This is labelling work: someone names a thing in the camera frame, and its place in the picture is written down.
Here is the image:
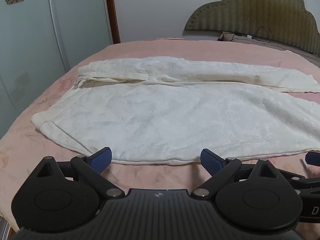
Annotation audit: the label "brown pillow with cable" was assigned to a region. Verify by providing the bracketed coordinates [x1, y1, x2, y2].
[217, 26, 320, 61]

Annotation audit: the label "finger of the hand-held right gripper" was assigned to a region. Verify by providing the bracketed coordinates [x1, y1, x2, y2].
[305, 152, 320, 167]
[276, 168, 320, 196]

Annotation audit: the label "white pants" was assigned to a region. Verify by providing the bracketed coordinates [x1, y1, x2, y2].
[30, 56, 320, 165]

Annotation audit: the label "brown wooden door frame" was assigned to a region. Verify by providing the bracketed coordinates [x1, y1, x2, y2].
[104, 0, 122, 44]

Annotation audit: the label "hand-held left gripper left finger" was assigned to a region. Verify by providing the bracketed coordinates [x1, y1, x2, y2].
[27, 147, 126, 201]

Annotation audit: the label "pink blanket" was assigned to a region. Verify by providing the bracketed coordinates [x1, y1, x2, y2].
[0, 38, 320, 233]

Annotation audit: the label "olive padded headboard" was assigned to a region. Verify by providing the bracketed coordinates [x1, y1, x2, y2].
[184, 0, 320, 57]

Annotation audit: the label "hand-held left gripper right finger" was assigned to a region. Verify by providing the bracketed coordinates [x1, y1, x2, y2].
[191, 148, 288, 201]

